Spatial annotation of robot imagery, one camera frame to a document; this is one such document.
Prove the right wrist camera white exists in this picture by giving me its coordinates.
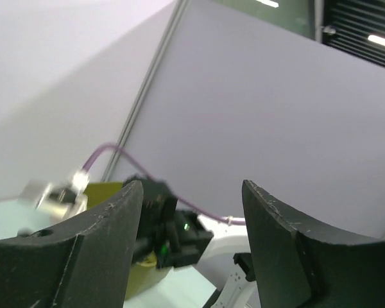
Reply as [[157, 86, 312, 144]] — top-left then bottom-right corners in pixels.
[[19, 170, 90, 222]]

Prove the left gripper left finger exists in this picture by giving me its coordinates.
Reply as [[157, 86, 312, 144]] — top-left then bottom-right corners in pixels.
[[0, 181, 143, 307]]

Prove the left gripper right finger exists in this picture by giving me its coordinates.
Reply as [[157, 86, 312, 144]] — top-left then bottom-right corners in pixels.
[[242, 180, 385, 307]]

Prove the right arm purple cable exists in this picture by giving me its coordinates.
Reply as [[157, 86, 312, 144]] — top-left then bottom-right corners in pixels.
[[83, 144, 246, 225]]

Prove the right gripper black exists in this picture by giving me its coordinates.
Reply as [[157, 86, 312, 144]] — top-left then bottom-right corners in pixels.
[[123, 175, 214, 268]]

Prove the olive green plastic basket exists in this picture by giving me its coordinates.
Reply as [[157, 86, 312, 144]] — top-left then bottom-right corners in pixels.
[[83, 181, 171, 301]]

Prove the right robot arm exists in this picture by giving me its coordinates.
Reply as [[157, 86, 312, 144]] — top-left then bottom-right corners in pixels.
[[123, 175, 256, 307]]

